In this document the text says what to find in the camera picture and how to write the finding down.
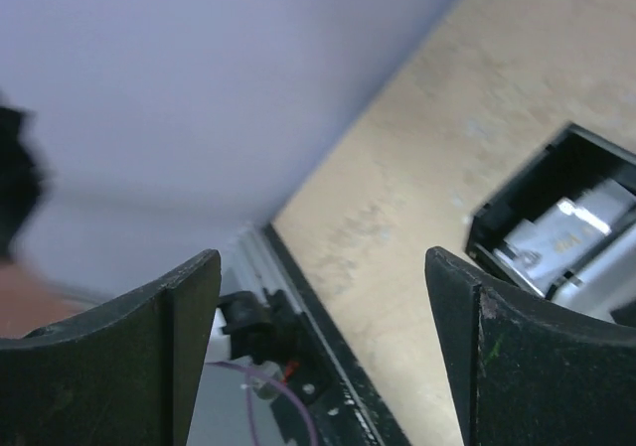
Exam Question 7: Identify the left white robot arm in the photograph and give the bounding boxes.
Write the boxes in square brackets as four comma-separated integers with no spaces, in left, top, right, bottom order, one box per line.
[1,104,298,365]

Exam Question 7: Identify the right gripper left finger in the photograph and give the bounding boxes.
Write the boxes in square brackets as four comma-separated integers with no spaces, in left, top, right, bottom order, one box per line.
[1,249,221,445]

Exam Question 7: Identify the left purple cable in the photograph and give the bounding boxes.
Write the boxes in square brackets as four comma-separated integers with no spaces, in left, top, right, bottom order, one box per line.
[208,359,319,446]

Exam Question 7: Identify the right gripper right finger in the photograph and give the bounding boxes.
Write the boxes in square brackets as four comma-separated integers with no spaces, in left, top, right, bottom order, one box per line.
[424,247,635,445]

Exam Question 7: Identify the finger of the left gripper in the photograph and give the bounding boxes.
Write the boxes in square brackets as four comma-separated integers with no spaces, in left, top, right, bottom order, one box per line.
[1,103,44,262]

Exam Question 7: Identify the white bin with black cards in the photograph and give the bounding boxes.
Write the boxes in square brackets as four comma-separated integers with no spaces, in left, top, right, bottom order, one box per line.
[546,223,635,326]

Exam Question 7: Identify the black bin with silver cards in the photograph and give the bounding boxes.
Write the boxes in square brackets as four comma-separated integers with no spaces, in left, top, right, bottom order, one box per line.
[465,123,635,300]

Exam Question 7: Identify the silver cards pile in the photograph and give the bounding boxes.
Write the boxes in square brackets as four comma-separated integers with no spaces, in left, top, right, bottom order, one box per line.
[494,180,635,296]

